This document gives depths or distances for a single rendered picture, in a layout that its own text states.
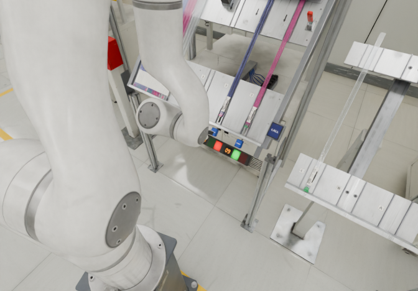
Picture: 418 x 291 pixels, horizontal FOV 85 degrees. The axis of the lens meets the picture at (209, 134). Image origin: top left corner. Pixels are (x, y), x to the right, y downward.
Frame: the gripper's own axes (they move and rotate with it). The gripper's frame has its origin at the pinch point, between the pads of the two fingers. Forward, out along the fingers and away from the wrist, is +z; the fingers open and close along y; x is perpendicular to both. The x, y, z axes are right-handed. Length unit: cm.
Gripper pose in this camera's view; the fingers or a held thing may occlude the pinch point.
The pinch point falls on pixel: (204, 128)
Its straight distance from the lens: 80.5
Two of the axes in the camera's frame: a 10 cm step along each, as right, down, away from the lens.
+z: 3.8, 0.7, 9.2
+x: 4.0, -9.1, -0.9
